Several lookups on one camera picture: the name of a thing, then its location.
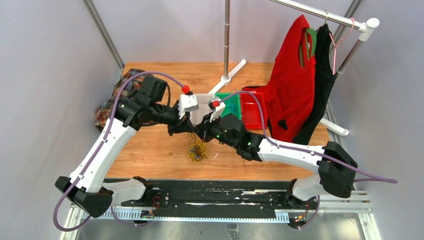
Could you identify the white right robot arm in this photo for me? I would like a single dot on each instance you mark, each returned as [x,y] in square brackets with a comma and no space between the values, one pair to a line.
[332,167]

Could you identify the plaid shirt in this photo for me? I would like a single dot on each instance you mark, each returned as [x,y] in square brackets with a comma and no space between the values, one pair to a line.
[103,112]

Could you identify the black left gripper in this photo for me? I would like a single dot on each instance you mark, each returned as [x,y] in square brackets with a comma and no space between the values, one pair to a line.
[184,125]

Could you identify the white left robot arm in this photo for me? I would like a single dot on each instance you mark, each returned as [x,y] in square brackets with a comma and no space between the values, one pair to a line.
[85,186]

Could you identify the aluminium frame rail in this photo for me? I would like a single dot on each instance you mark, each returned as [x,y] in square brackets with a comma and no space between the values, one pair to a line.
[333,219]

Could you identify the pink hanger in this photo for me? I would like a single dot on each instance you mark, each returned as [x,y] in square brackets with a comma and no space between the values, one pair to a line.
[337,44]

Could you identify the red plastic bin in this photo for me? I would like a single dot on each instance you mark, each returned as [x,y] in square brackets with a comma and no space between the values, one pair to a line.
[250,112]

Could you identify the green hanger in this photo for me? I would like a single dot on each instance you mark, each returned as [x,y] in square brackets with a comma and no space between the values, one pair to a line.
[307,45]

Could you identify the red sweater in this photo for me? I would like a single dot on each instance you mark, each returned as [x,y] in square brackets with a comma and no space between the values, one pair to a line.
[289,94]

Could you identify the green plastic bin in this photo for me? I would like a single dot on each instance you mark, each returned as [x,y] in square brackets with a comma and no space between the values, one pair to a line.
[233,106]

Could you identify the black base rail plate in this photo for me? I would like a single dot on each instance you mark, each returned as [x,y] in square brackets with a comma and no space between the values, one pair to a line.
[221,199]

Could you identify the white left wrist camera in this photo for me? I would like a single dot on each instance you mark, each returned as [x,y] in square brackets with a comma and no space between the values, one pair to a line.
[186,104]

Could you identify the black garment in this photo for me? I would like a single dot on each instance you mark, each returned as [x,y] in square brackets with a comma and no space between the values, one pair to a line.
[324,82]

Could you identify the white plastic bin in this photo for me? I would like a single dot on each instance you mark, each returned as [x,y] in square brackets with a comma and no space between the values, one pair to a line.
[196,116]

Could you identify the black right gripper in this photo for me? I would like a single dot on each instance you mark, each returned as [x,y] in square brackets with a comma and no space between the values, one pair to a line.
[204,128]

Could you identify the silver clothes rack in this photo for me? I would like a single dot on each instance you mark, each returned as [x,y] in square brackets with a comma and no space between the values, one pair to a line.
[366,30]

